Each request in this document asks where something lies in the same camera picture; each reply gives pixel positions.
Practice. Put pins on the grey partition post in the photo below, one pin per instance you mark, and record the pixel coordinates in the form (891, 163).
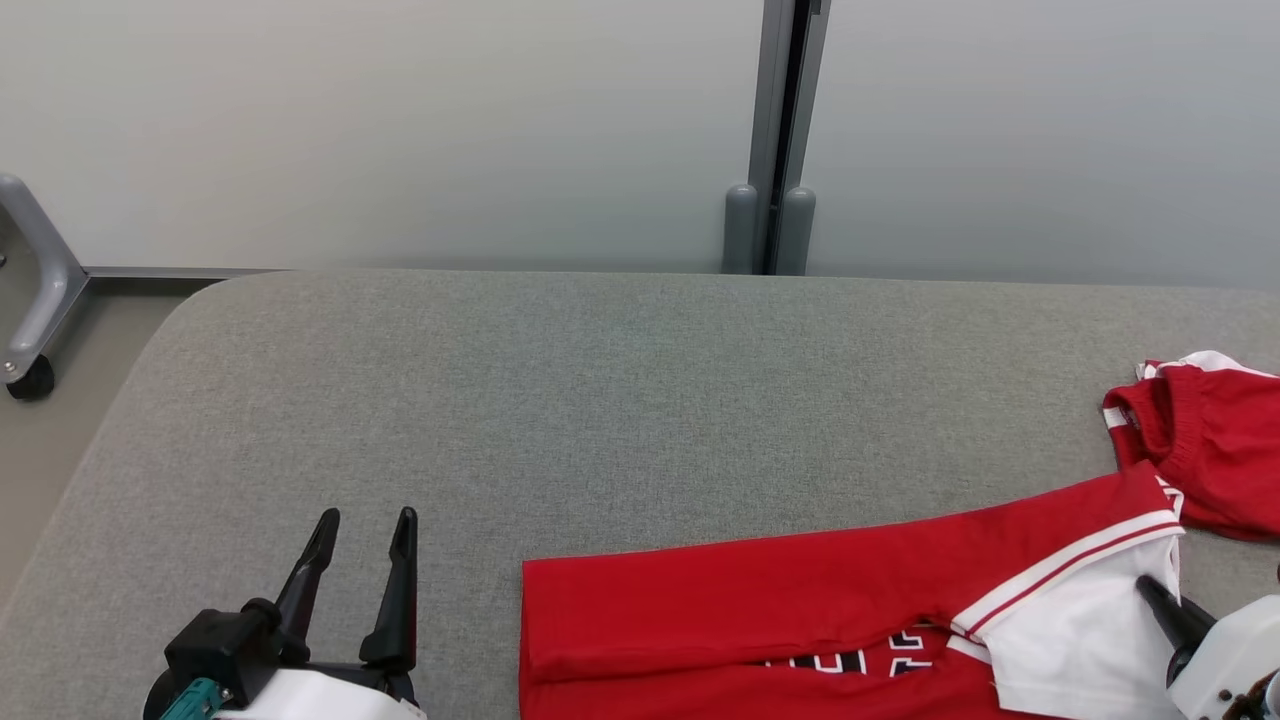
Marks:
(785, 100)

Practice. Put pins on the red shorts white stripe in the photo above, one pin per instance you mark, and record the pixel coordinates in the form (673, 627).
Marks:
(1210, 450)

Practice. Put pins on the grey partition base rail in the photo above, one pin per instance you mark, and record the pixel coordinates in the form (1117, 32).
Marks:
(180, 272)

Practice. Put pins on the black caster wheel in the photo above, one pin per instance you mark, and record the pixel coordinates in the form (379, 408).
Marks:
(32, 380)

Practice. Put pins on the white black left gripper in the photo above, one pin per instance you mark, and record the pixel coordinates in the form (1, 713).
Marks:
(320, 698)

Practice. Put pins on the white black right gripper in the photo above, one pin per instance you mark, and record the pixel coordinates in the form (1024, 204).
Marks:
(1235, 655)

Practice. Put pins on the grey cylindrical partition foot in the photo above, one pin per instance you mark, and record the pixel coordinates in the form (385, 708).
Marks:
(740, 230)
(797, 232)

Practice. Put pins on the grey metal cart leg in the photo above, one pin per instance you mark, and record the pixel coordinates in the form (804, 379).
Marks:
(40, 270)

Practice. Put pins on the red white jersey shirt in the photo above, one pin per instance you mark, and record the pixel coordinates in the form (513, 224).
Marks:
(750, 620)

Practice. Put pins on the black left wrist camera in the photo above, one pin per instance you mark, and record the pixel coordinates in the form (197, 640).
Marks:
(225, 645)

